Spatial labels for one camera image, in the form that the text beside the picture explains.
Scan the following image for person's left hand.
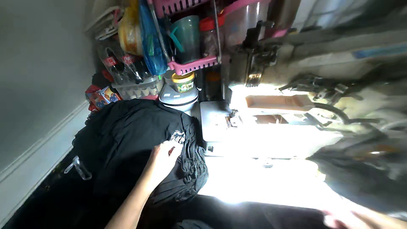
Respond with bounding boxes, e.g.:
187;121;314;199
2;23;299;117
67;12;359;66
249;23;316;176
145;141;184;186

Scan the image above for person's right hand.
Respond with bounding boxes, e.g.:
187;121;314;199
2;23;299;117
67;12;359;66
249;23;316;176
321;200;369;229

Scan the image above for black shirt with white print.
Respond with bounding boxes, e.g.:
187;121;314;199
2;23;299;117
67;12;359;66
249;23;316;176
72;99;200;195

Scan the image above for person's left forearm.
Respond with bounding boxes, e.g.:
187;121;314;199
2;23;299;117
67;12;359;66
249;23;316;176
105;173;159;229

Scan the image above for person's right forearm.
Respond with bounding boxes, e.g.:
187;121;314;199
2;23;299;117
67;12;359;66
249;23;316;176
352;203;407;229

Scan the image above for pile of black garments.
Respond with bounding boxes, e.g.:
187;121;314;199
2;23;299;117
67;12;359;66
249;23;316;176
72;110;209;205

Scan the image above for grey zippered case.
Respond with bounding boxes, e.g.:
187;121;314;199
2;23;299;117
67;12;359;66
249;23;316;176
159;83;199;112

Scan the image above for clear plastic food container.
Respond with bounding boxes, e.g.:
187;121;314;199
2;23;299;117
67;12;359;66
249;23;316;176
111;75;164;101

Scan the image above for tub with yellow lid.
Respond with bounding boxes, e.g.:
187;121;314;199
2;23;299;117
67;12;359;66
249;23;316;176
172;71;195;93

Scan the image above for dark jar with orange lid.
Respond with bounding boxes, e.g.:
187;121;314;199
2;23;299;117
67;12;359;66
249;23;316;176
205;71;222;102

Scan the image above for red and orange snack packets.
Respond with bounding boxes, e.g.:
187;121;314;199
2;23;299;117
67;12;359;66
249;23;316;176
85;85;122;112

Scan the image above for person's legs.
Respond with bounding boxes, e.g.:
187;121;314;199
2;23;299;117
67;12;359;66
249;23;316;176
140;195;333;229

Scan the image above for cola bottle with red label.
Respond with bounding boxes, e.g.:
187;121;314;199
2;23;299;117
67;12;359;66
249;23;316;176
121;52;150;84
103;47;130;84

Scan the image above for pink plastic basket rack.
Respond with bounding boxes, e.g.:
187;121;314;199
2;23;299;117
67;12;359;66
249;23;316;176
147;0;222;76

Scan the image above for clear plastic clip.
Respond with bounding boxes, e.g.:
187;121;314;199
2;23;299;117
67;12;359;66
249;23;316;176
64;155;93;181

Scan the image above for sewing machine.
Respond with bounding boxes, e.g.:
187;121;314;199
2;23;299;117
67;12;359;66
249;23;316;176
200;21;344;159

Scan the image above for blue plastic bag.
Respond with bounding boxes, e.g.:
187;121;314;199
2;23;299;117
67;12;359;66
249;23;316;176
139;0;168;76

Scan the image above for teal plastic mug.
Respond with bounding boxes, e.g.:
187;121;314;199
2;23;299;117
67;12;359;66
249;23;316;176
169;15;201;64

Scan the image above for peach plastic tray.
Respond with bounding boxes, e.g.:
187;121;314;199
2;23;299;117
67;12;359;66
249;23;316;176
245;95;315;112

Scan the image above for clear jar with red lid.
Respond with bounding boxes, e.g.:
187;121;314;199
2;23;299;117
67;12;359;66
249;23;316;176
199;14;225;58

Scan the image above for yellow plastic package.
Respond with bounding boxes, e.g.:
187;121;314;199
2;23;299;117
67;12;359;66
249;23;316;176
118;3;143;57

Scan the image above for white folded bag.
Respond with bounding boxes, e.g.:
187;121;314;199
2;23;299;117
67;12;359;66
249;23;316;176
84;6;124;41

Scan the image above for clear container with pink lid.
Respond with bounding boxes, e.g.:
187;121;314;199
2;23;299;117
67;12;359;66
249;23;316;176
219;0;271;46

